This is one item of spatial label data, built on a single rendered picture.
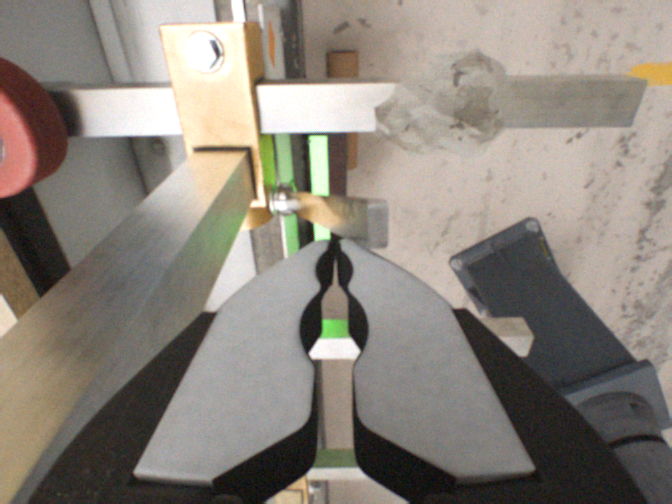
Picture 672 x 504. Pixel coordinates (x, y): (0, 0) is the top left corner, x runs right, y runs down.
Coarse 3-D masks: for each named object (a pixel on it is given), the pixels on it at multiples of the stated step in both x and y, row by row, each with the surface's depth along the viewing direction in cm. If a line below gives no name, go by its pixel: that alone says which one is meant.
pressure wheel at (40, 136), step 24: (0, 72) 20; (24, 72) 22; (0, 96) 20; (24, 96) 21; (48, 96) 23; (0, 120) 20; (24, 120) 21; (48, 120) 22; (0, 144) 21; (24, 144) 21; (48, 144) 22; (0, 168) 22; (24, 168) 22; (48, 168) 23; (0, 192) 23
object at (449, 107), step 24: (432, 72) 23; (456, 72) 22; (480, 72) 22; (504, 72) 23; (408, 96) 23; (432, 96) 23; (456, 96) 23; (480, 96) 23; (384, 120) 24; (408, 120) 24; (432, 120) 24; (456, 120) 23; (480, 120) 24; (504, 120) 25; (408, 144) 25; (432, 144) 25; (456, 144) 25; (480, 144) 25
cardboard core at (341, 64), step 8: (328, 56) 94; (336, 56) 93; (344, 56) 92; (352, 56) 93; (328, 64) 96; (336, 64) 94; (344, 64) 93; (352, 64) 94; (328, 72) 97; (336, 72) 95; (344, 72) 94; (352, 72) 95; (352, 136) 103; (352, 144) 105; (352, 152) 106; (352, 160) 107; (352, 168) 108
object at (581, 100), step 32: (64, 96) 24; (96, 96) 24; (128, 96) 24; (160, 96) 24; (288, 96) 24; (320, 96) 24; (352, 96) 24; (384, 96) 24; (512, 96) 24; (544, 96) 24; (576, 96) 24; (608, 96) 24; (640, 96) 24; (96, 128) 25; (128, 128) 25; (160, 128) 25; (288, 128) 25; (320, 128) 25; (352, 128) 25; (512, 128) 25; (544, 128) 25
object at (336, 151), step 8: (328, 136) 41; (336, 136) 41; (328, 144) 42; (336, 144) 42; (328, 152) 42; (336, 152) 42; (344, 152) 42; (336, 160) 42; (344, 160) 43; (336, 168) 43; (344, 168) 43; (336, 176) 43; (344, 176) 44; (336, 184) 44; (344, 184) 44; (336, 192) 45; (344, 192) 45; (336, 240) 48
